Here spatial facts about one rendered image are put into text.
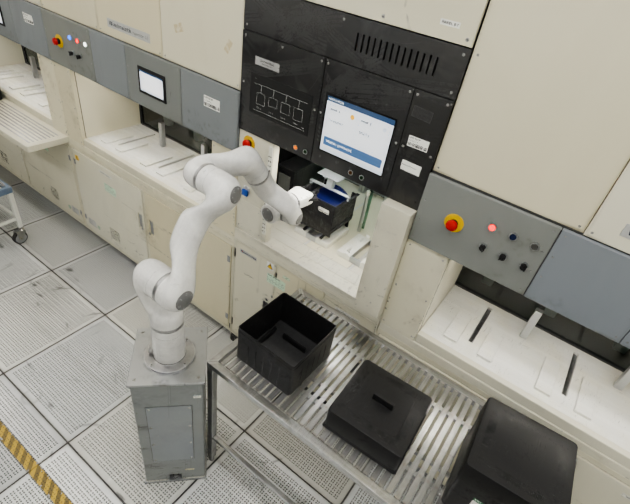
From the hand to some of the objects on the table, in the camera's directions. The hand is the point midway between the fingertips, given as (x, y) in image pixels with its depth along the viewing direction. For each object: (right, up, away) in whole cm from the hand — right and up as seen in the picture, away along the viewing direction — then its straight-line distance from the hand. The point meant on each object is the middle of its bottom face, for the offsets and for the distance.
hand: (312, 189), depth 204 cm
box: (+61, -109, -56) cm, 137 cm away
